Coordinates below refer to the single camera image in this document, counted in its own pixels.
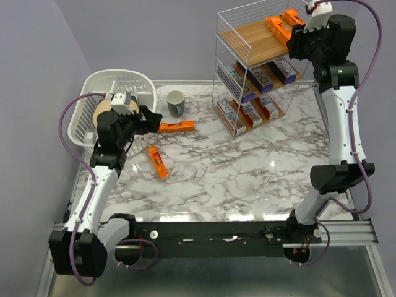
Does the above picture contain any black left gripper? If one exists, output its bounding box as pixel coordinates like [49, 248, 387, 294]
[113, 104, 162, 148]

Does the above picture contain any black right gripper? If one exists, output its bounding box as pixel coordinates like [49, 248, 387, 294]
[286, 18, 327, 66]

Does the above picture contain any orange toothpaste box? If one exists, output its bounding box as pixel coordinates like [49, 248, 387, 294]
[266, 16, 291, 43]
[282, 9, 306, 26]
[147, 145, 168, 179]
[157, 121, 195, 134]

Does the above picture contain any purple silver toothpaste box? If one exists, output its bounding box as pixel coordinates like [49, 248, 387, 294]
[232, 61, 274, 95]
[267, 58, 297, 85]
[217, 64, 256, 104]

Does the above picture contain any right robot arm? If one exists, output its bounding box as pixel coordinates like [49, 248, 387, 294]
[284, 12, 375, 243]

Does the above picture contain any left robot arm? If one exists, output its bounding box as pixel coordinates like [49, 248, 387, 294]
[49, 105, 163, 278]

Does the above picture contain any dark green ceramic mug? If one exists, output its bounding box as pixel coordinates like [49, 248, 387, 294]
[166, 90, 185, 117]

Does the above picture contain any beige painted plate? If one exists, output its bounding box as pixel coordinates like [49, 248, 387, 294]
[92, 100, 139, 127]

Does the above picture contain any white plastic dish basket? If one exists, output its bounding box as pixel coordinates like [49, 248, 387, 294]
[67, 69, 157, 155]

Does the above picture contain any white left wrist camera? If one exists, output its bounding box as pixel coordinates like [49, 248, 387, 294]
[110, 91, 132, 114]

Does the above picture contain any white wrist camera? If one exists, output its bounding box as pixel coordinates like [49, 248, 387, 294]
[303, 1, 333, 33]
[110, 91, 132, 114]

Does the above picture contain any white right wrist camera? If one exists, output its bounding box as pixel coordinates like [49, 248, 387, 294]
[303, 1, 333, 33]

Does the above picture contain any white wire wooden shelf rack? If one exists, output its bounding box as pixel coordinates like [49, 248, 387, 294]
[212, 1, 311, 138]

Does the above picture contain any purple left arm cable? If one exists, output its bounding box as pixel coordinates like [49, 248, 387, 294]
[58, 92, 108, 287]

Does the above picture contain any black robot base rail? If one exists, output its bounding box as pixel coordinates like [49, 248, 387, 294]
[101, 212, 322, 259]

